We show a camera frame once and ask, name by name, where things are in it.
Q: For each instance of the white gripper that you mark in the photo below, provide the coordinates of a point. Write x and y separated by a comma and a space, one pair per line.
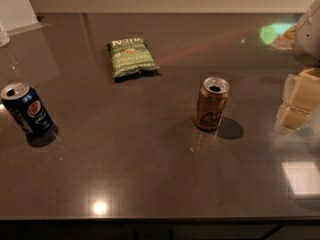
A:
308, 39

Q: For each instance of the orange soda can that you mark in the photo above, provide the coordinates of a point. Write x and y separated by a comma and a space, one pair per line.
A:
212, 99

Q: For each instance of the green jalapeno chip bag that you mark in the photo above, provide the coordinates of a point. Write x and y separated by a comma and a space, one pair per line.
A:
130, 56

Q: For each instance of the blue Pepsi can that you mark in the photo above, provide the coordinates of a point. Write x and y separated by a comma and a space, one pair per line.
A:
26, 108

